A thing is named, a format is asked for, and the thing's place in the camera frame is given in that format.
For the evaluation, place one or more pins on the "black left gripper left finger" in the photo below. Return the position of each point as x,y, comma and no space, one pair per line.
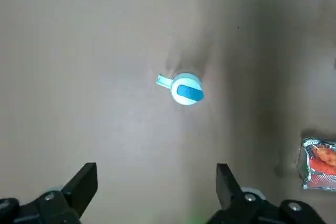
76,190

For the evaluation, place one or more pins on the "rectangular aluminum foil pan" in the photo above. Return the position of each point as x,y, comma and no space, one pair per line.
307,179

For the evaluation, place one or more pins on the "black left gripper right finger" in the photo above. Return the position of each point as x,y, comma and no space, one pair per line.
228,190

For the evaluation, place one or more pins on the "clear seasoning bottle blue cap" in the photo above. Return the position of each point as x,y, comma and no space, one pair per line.
187,90

